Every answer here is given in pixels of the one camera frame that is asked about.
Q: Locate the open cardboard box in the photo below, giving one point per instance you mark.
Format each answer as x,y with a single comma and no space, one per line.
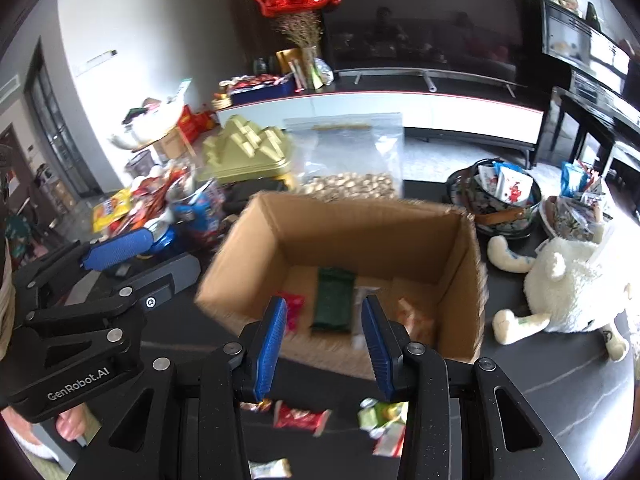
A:
170,145

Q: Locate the black piano bench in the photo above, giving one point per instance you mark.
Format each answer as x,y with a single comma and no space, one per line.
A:
600,120

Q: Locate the grey trash can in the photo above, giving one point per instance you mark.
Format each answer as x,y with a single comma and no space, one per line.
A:
140,165

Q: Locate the person's left hand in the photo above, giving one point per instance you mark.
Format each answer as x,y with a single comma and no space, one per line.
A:
70,425

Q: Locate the black television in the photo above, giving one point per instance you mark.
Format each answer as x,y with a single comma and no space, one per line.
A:
425,25

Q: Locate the dark green snack packet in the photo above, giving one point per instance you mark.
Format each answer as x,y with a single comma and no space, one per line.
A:
332,300

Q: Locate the gold pyramid-shaped box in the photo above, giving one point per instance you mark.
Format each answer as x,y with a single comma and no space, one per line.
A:
240,150

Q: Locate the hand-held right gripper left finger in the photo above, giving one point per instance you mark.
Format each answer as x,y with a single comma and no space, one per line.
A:
270,355

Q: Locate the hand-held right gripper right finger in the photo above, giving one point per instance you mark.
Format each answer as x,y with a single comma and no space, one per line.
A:
379,355

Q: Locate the blue snack canister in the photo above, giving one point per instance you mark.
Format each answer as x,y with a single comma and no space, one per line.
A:
200,210

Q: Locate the glass vase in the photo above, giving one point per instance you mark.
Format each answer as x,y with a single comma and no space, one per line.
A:
309,67

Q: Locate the brown metronome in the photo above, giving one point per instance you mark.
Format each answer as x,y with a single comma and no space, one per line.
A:
592,10

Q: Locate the clear zip bag of pistachios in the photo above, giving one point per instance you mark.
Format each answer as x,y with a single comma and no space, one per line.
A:
345,160

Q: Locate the blue tray of snacks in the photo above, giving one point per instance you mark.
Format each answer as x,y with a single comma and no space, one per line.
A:
260,90

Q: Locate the dried flower bouquet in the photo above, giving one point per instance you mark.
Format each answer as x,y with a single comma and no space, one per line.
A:
300,27

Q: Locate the small red snack packet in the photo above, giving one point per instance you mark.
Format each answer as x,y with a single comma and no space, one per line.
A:
295,306

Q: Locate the white red packet in bowl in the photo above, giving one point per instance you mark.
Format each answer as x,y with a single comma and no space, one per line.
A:
512,185

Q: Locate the gold gift bag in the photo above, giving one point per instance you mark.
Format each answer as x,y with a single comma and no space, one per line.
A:
286,62

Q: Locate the red gift bag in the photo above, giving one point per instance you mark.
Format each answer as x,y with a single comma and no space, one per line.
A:
195,125

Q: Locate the black upright piano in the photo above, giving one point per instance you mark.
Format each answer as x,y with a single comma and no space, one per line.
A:
585,45

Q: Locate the small patterned ceramic bowl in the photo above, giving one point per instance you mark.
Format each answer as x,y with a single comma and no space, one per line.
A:
570,220

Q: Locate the dark glass door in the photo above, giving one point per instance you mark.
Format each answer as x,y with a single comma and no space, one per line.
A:
55,125

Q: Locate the silver snack bag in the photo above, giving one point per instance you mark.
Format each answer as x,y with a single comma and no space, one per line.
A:
324,71

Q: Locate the brown cardboard box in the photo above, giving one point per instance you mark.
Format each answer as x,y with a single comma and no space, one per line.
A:
350,230

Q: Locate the blue snack packet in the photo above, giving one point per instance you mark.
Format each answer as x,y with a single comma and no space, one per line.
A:
572,180

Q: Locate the blue soda can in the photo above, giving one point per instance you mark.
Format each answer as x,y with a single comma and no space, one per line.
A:
165,240

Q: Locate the white shell tiered snack stand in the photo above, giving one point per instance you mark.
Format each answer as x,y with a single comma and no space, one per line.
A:
145,125

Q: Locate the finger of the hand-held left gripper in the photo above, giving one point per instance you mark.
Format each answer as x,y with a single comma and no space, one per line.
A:
165,275
117,249

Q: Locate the white plush sheep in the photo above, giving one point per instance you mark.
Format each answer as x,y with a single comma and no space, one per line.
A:
565,285

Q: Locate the white red snack packet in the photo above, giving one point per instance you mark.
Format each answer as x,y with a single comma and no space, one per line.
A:
390,442

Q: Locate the red snack bar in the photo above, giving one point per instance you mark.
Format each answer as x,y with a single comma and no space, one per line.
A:
300,417

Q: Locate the white tv cabinet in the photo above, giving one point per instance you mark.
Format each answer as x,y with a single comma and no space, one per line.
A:
400,110

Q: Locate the white wall switch panel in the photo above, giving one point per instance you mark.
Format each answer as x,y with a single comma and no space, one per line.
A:
97,60

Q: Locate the yellow snack packet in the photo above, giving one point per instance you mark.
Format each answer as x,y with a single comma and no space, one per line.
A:
110,215

